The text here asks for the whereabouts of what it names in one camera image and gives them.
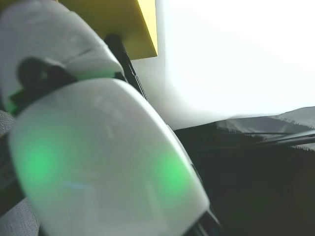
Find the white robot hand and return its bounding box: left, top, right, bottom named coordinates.
left=0, top=0, right=223, bottom=236

